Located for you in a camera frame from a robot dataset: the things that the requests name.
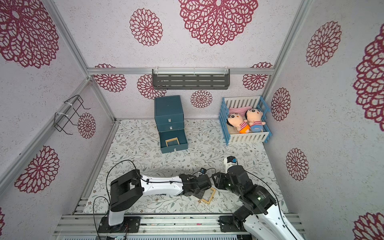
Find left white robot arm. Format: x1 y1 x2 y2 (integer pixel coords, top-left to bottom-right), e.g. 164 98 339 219
92 160 212 234

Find black wire wall rack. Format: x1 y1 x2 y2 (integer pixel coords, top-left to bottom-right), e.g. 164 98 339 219
53 95 90 136

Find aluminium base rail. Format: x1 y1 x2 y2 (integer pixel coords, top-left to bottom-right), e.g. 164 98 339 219
53 196 307 240

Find teal three-drawer cabinet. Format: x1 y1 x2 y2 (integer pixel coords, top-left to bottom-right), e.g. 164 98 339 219
154 95 188 154

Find grey wall shelf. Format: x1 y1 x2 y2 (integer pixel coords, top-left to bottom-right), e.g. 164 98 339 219
152 69 230 90

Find blue white toy crib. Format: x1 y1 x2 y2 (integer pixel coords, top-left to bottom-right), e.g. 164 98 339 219
219 96 272 145

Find orange dressed plush doll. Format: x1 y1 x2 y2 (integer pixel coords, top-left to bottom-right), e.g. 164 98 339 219
227 113 251 134

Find large yellow wooden brooch box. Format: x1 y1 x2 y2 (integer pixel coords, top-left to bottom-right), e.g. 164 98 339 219
166 137 180 147

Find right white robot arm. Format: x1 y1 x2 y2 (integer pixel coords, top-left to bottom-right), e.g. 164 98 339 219
213 165 303 240

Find blue dressed plush doll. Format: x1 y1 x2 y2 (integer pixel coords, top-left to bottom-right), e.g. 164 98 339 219
245 109 266 133

